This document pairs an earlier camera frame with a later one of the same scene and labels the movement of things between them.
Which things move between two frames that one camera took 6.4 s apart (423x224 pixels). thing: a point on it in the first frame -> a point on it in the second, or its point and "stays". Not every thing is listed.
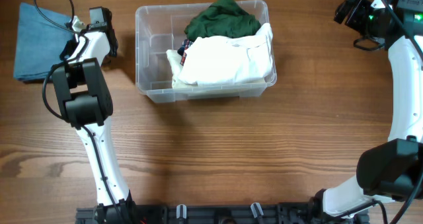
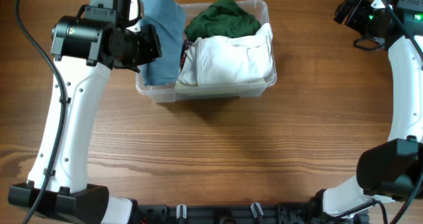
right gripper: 361,6 stays
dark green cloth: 224,18 stays
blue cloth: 39,43 -> 164,11
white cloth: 219,60 stays
